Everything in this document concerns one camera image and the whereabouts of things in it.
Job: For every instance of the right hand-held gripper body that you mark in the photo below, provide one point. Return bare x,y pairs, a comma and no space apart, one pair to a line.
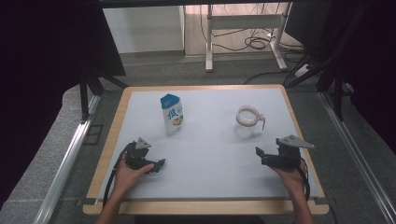
289,154

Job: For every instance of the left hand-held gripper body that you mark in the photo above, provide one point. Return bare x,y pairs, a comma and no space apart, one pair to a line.
135,157

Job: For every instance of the blue and white milk pouch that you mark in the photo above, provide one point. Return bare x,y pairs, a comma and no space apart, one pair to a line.
172,116

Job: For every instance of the person's left hand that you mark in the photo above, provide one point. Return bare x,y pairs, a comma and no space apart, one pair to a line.
124,179

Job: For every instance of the person's right hand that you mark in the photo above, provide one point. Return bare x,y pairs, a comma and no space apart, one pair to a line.
294,180

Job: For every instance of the black tripod stand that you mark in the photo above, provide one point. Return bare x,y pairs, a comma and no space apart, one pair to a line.
84,99

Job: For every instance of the black metal stand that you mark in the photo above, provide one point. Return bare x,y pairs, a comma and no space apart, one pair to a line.
338,93

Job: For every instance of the white power strip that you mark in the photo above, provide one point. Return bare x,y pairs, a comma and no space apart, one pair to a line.
302,71

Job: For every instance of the white panel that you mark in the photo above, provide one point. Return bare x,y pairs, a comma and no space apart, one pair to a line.
143,29

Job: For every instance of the black curtain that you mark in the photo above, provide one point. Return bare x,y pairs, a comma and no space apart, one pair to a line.
40,62
370,46

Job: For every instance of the aluminium rail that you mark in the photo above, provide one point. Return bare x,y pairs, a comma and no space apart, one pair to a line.
65,171
364,165

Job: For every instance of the white metal desk frame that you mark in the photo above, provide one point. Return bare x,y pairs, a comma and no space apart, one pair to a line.
246,21

